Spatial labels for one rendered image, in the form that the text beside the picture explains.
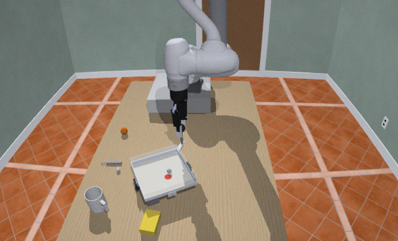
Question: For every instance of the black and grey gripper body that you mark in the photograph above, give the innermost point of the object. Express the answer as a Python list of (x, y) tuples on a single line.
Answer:
[(178, 97)]

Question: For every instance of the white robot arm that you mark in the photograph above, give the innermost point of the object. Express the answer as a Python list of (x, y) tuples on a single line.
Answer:
[(214, 59)]

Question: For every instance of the orange ball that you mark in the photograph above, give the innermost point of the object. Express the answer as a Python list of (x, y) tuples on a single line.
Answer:
[(124, 131)]

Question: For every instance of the yellow rectangular block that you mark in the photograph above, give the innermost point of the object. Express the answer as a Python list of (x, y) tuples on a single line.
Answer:
[(150, 222)]

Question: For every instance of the grey mug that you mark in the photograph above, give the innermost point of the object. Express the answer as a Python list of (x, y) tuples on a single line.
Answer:
[(96, 206)]

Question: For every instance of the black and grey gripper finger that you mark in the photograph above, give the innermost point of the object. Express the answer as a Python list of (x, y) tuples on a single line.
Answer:
[(184, 113), (176, 118)]

